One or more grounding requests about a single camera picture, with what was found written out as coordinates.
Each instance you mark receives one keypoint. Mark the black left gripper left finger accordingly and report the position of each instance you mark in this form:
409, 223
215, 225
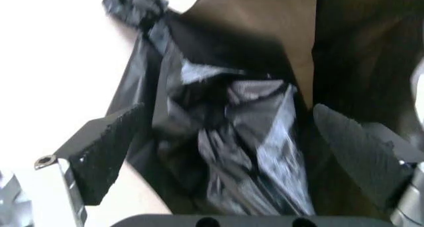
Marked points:
102, 150

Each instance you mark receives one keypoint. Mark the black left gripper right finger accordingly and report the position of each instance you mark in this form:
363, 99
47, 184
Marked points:
357, 152

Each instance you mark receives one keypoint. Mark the black plastic garbage bag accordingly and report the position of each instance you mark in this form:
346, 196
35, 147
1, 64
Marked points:
265, 150

